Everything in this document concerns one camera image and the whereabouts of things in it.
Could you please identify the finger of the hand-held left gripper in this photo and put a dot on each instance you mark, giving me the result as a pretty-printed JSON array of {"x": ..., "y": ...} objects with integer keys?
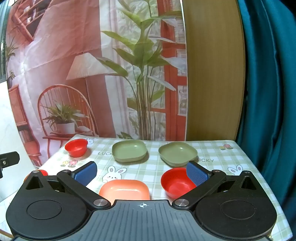
[{"x": 10, "y": 158}]

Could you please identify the teal curtain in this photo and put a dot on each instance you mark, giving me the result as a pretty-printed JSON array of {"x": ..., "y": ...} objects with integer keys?
[{"x": 266, "y": 92}]

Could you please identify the printed backdrop cloth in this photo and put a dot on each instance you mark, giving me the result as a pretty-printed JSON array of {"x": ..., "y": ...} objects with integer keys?
[{"x": 69, "y": 46}]

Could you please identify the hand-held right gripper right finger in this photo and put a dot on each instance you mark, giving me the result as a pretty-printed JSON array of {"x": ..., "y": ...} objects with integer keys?
[{"x": 197, "y": 175}]

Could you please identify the green checked tablecloth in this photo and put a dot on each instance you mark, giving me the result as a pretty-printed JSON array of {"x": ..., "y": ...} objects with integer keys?
[{"x": 143, "y": 171}]

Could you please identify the wooden panel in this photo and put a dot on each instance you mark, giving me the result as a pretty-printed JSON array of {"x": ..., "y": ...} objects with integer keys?
[{"x": 215, "y": 69}]

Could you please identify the red bowl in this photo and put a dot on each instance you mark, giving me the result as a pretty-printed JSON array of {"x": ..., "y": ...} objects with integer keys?
[
  {"x": 175, "y": 183},
  {"x": 43, "y": 172},
  {"x": 76, "y": 146}
]

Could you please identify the green square plate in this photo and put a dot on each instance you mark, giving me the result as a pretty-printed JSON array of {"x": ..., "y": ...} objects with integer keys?
[
  {"x": 177, "y": 151},
  {"x": 129, "y": 149}
]

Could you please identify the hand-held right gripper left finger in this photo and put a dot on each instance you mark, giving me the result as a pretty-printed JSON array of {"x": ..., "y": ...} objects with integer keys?
[{"x": 85, "y": 173}]

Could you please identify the orange square plate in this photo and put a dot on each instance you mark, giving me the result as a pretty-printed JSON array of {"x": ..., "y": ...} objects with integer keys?
[{"x": 124, "y": 188}]

